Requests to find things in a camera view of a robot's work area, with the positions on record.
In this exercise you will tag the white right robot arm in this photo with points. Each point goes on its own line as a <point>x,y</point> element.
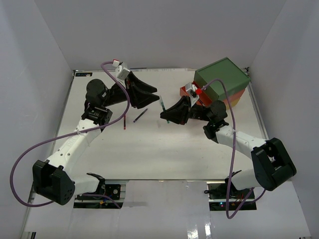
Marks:
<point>272,165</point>

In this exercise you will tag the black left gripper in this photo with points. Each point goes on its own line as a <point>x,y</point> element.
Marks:
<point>139,99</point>

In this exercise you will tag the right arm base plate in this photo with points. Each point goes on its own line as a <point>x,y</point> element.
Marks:
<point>216,193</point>

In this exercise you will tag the green drawer cabinet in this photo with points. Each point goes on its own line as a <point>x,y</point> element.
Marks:
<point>234,79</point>

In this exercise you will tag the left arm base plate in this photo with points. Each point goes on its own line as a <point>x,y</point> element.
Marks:
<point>114,195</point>

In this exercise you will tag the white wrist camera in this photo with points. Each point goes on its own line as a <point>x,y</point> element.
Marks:
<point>193,92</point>
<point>121,69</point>

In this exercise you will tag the purple pen refill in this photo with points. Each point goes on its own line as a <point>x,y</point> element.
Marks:
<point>139,116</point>

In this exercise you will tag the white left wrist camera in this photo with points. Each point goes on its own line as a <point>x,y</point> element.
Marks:
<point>121,69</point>

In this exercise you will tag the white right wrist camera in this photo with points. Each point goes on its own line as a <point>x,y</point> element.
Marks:
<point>193,92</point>

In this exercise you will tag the green pen refill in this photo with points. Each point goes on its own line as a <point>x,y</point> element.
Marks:
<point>161,103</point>

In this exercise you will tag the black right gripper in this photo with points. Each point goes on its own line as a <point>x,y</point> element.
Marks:
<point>179,112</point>

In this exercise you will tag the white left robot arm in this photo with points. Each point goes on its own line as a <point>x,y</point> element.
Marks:
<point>51,178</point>

